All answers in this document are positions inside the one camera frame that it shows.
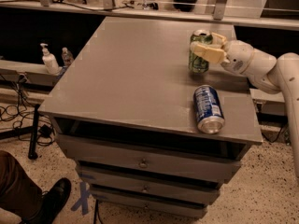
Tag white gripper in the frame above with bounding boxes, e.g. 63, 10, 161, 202
190, 33, 254, 76

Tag green soda can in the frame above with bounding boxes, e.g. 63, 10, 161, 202
189, 30, 213, 74

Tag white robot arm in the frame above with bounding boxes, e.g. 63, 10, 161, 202
190, 33, 299, 178

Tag blue soda can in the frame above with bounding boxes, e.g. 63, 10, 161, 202
193, 85, 225, 134

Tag clear plastic bottle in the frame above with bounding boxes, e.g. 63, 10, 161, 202
62, 48, 74, 66

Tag white pump bottle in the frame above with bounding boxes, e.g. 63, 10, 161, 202
40, 43, 59, 75

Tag black stand leg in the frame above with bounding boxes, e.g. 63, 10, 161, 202
28, 105, 39, 160

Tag black leather shoe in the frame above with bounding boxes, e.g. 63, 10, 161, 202
19, 177, 71, 224

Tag brown trouser leg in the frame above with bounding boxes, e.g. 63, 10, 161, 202
0, 151, 42, 220

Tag black floor cables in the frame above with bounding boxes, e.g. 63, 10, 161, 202
0, 73, 57, 147

